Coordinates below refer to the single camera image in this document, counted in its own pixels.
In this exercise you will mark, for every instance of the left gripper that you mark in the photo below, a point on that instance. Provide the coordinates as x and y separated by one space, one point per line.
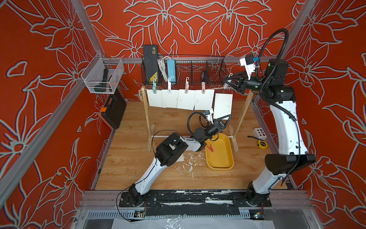
217 127

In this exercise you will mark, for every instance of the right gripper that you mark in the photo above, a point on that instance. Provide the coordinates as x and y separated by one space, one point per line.
242 83

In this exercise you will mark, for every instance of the white clothespin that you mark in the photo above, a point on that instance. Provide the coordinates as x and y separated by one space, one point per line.
169 88
227 81

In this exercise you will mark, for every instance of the white postcard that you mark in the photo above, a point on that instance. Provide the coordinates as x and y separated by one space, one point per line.
155 99
203 101
186 101
170 98
222 105
181 158

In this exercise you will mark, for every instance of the red clothespin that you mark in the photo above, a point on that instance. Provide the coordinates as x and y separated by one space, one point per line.
210 148

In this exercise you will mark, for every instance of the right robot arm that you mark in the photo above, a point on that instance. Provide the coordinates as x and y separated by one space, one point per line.
292 154

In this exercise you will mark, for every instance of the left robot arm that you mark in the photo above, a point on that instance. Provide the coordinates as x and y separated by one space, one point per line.
169 151

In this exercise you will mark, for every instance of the dark object in basket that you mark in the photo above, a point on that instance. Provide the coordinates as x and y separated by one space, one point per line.
205 76

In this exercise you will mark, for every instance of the yellow plastic tray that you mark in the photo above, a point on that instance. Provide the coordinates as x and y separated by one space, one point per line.
222 157

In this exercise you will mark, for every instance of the white button box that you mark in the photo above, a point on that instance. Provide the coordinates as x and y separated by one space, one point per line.
258 132

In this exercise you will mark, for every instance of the yellow tape measure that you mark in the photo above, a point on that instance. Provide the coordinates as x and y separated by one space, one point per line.
262 144

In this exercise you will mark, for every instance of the light blue power bank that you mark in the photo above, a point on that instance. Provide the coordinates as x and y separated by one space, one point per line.
171 70

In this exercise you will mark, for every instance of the teal clothespin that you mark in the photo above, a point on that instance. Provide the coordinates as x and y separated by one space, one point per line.
154 86

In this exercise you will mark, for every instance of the black box in basket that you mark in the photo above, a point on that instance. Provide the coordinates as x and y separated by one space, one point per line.
151 63

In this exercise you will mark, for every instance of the black orange tool case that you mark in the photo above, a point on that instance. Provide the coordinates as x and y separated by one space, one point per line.
113 110

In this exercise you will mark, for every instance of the dark tool in bin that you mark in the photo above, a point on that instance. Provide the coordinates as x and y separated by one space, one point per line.
102 87

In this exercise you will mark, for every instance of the clear plastic bin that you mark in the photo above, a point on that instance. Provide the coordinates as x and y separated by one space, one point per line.
93 74

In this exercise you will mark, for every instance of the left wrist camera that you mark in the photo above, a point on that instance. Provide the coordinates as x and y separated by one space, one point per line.
209 115

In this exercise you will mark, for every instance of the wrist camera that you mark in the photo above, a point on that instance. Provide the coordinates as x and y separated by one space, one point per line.
209 115
249 63

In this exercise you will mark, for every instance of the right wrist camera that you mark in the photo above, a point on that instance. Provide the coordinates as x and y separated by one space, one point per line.
249 63

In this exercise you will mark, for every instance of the black wire basket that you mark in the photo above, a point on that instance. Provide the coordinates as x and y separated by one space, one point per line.
192 67

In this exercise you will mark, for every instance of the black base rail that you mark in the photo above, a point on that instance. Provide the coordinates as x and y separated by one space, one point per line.
153 198

